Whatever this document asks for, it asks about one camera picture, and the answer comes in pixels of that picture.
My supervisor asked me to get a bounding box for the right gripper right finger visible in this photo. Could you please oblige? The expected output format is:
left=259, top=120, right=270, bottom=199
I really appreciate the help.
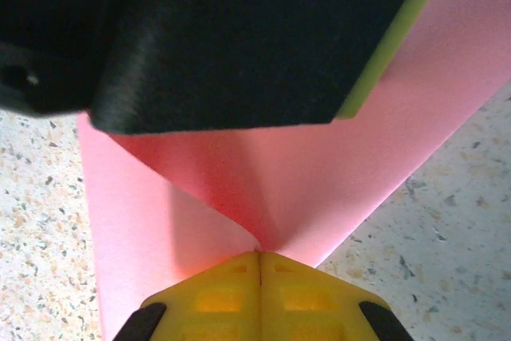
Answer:
left=259, top=251, right=416, bottom=341

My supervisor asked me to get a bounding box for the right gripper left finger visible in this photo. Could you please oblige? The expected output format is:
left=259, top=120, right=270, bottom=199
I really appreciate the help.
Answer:
left=113, top=251, right=262, bottom=341

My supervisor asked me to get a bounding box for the pink paper sheet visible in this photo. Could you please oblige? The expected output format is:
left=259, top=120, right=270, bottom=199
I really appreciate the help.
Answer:
left=77, top=0, right=511, bottom=341

